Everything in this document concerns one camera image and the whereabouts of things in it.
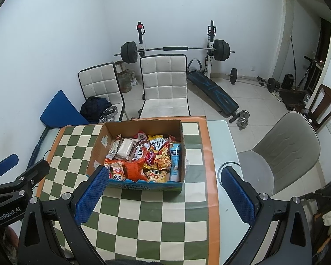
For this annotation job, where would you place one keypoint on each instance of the white sneakers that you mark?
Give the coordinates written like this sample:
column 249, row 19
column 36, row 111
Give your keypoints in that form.
column 278, row 95

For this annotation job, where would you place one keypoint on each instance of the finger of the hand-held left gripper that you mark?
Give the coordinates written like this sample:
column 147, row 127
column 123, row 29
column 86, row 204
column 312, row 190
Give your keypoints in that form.
column 34, row 172
column 7, row 164

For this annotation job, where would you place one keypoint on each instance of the grey shell chair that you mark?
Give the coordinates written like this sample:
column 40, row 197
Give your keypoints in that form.
column 286, row 149

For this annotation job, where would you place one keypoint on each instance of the blue white long packet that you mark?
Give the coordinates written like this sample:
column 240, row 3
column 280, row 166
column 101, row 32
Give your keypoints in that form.
column 175, row 157

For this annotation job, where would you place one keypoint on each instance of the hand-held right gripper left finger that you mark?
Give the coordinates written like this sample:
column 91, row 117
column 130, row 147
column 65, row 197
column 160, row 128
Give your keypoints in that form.
column 92, row 196

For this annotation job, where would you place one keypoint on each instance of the cardboard box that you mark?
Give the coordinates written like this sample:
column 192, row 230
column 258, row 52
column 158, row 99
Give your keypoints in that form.
column 99, row 143

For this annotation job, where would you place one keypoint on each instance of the black thin pole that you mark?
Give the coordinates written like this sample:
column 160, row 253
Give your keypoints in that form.
column 293, row 53

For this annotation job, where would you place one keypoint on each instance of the chrome dumbbell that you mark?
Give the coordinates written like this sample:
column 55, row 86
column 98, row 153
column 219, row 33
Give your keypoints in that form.
column 243, row 119

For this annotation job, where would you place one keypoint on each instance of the white door frame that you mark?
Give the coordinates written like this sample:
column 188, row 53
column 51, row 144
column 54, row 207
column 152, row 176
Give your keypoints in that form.
column 285, row 33

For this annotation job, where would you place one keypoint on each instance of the black speaker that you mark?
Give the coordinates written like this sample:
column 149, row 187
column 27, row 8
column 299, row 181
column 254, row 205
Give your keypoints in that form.
column 287, row 81

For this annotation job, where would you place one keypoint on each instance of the green checkered tablecloth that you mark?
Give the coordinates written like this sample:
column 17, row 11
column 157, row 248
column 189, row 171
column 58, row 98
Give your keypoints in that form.
column 143, row 220

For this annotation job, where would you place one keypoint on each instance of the black blue sit-up bench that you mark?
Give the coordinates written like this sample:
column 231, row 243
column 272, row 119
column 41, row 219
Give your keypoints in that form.
column 212, row 91

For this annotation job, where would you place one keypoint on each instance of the white padded chair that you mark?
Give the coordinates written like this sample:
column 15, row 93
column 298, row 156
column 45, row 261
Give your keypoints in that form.
column 164, row 82
column 99, row 82

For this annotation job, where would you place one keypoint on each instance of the chrome weight plates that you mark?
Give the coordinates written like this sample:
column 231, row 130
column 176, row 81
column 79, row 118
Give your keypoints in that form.
column 109, row 113

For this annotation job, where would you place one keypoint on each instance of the dark blue bag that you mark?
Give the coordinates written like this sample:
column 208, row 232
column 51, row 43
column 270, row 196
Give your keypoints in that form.
column 95, row 107

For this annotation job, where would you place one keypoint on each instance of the red orange chip packet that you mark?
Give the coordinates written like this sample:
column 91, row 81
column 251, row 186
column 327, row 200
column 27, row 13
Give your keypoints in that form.
column 135, row 169

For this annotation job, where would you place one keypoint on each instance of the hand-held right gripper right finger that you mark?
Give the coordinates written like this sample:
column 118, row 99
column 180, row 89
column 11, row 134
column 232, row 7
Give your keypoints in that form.
column 237, row 196

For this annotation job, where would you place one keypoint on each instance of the black dumbbell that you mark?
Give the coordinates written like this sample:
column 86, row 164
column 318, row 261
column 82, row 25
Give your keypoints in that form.
column 271, row 84

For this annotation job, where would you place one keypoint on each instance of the blue folded mat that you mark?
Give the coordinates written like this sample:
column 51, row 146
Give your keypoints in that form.
column 59, row 113

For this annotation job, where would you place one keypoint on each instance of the orange panda seed packet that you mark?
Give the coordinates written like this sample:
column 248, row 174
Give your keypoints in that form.
column 116, row 171

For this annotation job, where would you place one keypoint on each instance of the black plate barbell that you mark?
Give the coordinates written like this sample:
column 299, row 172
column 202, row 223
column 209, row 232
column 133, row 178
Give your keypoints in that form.
column 176, row 48

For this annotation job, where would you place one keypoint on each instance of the white snack pack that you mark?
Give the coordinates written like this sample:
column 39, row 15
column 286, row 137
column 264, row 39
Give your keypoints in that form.
column 127, row 147

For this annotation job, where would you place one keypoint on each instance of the brown glass jar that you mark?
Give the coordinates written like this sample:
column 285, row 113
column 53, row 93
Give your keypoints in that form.
column 125, row 81

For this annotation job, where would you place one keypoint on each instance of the black kick scooter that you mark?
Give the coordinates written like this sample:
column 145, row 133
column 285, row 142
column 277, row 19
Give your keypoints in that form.
column 320, row 196

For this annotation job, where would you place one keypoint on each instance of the black exercise machine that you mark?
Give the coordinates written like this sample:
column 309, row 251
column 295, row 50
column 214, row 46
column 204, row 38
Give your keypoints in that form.
column 295, row 98

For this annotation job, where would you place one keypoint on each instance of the short black dumbbell bar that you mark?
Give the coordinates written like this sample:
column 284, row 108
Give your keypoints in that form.
column 233, row 76

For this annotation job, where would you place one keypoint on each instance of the yellow panda snack packet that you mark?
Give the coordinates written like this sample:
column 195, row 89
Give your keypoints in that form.
column 155, row 175

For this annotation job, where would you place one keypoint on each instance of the yellow red noodle packet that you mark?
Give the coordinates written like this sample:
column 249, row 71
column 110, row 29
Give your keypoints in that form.
column 160, row 154

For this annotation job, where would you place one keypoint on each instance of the person's dark fleece clothing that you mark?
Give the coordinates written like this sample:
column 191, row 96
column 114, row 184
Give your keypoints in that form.
column 135, row 262

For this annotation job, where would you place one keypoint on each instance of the dark wooden chair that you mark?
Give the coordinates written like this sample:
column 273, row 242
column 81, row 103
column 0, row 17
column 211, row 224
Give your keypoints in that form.
column 324, row 102

